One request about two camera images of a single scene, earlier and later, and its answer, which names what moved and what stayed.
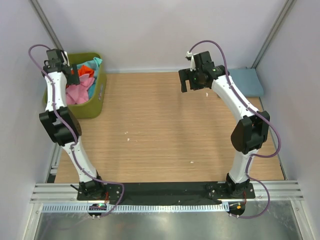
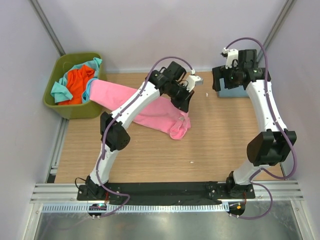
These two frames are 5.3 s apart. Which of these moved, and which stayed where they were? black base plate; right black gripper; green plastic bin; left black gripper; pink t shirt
Moved: left black gripper; pink t shirt; right black gripper
Stayed: black base plate; green plastic bin
